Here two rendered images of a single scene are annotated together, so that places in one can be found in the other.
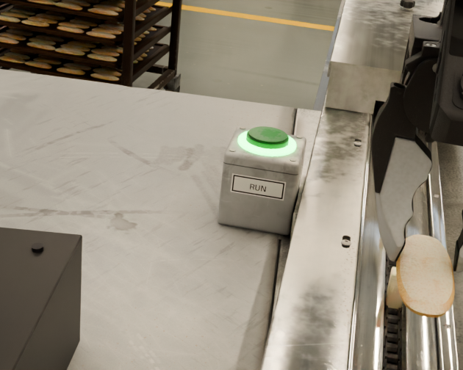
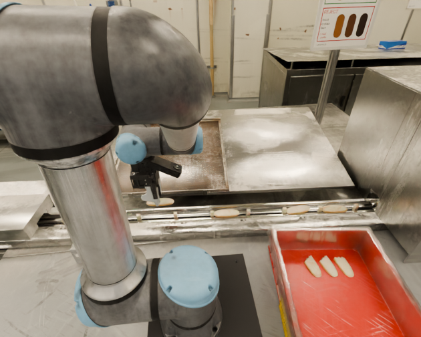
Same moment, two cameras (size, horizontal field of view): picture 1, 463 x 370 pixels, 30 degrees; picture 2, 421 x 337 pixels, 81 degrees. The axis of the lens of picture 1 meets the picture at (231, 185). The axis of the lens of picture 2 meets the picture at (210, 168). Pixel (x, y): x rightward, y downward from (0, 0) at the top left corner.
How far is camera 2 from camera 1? 77 cm
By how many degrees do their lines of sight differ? 81
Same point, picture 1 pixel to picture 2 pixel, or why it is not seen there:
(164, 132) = (21, 296)
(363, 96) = (34, 226)
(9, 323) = not seen: hidden behind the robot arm
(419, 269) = (162, 201)
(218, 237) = not seen: hidden behind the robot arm
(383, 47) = (7, 216)
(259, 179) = not seen: hidden behind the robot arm
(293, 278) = (141, 233)
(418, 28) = (140, 174)
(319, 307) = (151, 227)
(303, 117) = (12, 254)
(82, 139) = (25, 323)
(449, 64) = (172, 169)
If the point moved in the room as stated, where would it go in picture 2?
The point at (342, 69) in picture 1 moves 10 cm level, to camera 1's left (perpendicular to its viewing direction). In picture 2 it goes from (25, 227) to (12, 252)
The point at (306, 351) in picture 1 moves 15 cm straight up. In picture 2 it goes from (166, 227) to (161, 196)
